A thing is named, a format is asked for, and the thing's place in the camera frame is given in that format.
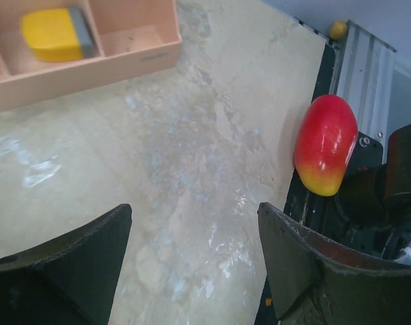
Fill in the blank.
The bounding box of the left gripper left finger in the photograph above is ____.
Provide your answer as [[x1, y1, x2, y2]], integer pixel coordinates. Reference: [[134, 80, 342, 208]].
[[0, 204, 132, 324]]

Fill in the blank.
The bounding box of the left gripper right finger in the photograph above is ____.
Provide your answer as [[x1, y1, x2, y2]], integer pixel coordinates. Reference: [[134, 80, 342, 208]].
[[257, 202, 411, 324]]

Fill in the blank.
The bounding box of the fake red yellow mango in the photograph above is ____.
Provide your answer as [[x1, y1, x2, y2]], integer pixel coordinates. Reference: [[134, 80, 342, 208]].
[[293, 94, 358, 197]]

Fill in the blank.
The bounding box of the yellow tape measure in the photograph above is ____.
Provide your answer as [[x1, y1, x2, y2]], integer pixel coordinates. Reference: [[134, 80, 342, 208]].
[[20, 7, 96, 62]]

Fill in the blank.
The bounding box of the orange desk file organizer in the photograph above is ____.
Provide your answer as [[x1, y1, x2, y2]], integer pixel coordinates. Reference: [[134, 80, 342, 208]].
[[0, 0, 181, 112]]

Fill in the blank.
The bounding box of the small yellow ball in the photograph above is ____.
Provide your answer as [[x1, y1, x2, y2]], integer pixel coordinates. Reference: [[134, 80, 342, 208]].
[[328, 20, 348, 41]]

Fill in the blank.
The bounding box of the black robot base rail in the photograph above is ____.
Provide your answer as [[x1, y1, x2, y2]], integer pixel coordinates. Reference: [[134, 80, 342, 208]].
[[255, 124, 411, 324]]

